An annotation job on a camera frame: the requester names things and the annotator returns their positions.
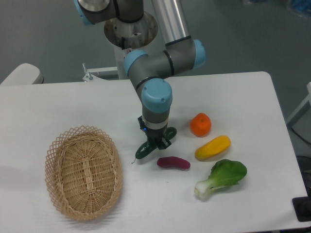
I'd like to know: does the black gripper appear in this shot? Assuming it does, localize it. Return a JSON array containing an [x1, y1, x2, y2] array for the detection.
[[138, 116, 171, 150]]

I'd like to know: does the green cucumber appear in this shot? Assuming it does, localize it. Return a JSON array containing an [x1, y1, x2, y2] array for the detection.
[[135, 127, 177, 160]]

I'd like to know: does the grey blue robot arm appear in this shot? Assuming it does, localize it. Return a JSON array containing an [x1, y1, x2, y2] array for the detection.
[[74, 0, 206, 150]]

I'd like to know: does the purple sweet potato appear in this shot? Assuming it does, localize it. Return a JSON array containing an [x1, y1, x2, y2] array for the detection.
[[157, 156, 190, 169]]

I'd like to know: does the orange tangerine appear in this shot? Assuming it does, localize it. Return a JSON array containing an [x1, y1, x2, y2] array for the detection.
[[190, 113, 212, 137]]

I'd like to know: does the yellow mango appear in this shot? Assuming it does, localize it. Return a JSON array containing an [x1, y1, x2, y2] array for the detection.
[[194, 135, 231, 160]]

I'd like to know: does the woven wicker basket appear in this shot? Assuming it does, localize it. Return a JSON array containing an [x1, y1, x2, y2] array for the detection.
[[45, 126, 123, 221]]

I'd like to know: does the green bok choy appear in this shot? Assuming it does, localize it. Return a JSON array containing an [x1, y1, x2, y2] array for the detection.
[[194, 159, 247, 200]]

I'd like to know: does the white chair armrest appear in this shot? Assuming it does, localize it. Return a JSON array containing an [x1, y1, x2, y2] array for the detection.
[[0, 63, 44, 86]]

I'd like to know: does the black device at table edge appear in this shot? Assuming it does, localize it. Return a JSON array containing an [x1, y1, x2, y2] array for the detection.
[[292, 197, 311, 222]]

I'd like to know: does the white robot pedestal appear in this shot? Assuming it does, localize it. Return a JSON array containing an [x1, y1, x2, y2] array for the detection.
[[82, 14, 158, 83]]

